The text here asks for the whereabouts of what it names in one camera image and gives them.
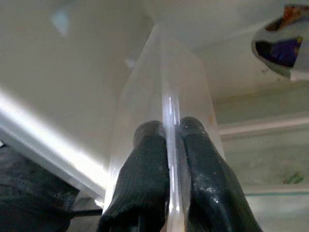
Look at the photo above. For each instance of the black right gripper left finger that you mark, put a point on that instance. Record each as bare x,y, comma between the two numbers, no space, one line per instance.
142,181

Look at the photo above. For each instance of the dark grey stitched fabric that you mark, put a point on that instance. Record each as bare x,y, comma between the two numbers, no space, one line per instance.
29,193

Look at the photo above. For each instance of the grey bowl with food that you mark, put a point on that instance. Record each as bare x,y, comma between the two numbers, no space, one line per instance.
277,48

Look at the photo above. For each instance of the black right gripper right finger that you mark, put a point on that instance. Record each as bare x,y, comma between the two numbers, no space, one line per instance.
212,188

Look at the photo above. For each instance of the clear plastic container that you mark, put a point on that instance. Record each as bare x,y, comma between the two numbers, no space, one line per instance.
169,79

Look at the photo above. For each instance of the white fridge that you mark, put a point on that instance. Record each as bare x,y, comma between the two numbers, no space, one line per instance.
72,60

